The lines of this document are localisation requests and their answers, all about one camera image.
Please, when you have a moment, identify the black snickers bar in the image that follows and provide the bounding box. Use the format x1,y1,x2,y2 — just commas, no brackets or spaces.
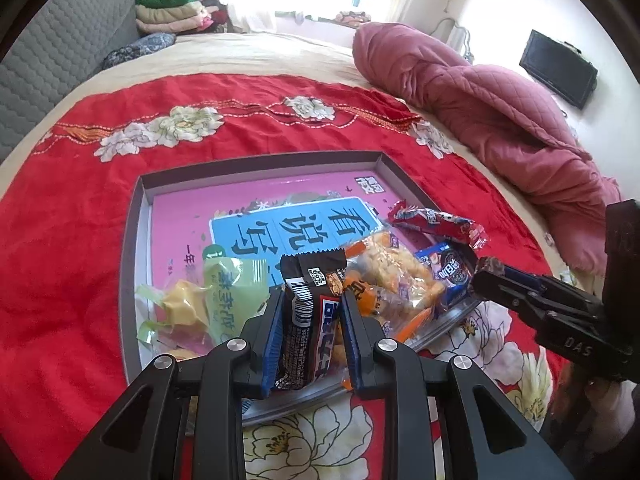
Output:
274,248,346,391

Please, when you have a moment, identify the orange clear biscuit bag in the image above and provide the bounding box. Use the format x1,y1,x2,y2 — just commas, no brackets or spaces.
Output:
343,230,446,342

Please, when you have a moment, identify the green pastry packet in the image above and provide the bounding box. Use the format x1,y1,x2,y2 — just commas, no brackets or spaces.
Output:
134,257,270,360

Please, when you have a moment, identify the blue oreo cookie packet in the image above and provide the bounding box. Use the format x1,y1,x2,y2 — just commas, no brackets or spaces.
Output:
414,242,472,310

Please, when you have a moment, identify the red candy wrapper packet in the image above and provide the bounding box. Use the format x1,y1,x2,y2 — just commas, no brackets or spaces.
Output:
387,200,488,249

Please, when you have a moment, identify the pink and blue book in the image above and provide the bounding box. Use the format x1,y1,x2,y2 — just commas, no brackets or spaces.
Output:
146,164,400,288

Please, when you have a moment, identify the grey cardboard box tray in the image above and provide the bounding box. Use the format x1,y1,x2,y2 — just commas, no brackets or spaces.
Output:
118,148,484,428

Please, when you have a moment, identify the pink quilted comforter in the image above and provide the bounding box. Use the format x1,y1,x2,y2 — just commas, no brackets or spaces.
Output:
352,23,622,275

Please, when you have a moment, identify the red floral blanket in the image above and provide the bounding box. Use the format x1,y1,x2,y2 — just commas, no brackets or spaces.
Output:
1,74,549,479

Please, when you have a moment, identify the black television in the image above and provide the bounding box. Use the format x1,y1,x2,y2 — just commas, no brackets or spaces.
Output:
518,29,598,110

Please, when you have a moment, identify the dark blue patterned cushion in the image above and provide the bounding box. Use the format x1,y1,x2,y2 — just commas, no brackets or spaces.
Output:
102,32,177,70

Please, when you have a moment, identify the stack of folded clothes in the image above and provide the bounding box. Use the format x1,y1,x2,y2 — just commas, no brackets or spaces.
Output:
134,0,234,36

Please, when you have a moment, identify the grey quilted headboard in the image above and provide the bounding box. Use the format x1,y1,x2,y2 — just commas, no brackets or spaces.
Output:
1,0,139,158

